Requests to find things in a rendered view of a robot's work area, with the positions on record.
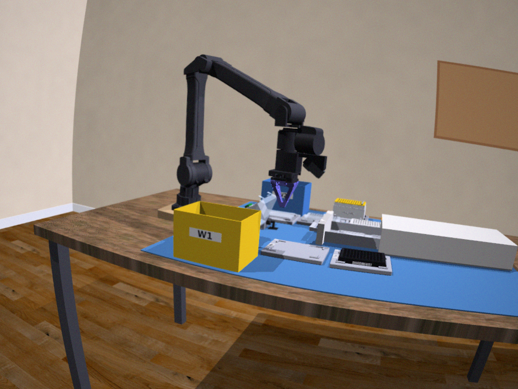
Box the yellow open-top bin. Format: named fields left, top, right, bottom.
left=173, top=201, right=261, bottom=272

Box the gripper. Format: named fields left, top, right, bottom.
left=269, top=149, right=301, bottom=208

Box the blue open-top bin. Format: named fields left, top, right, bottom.
left=261, top=178, right=312, bottom=217

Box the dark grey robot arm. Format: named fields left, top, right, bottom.
left=172, top=54, right=327, bottom=210

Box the blue bench mat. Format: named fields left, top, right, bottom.
left=141, top=222, right=518, bottom=317

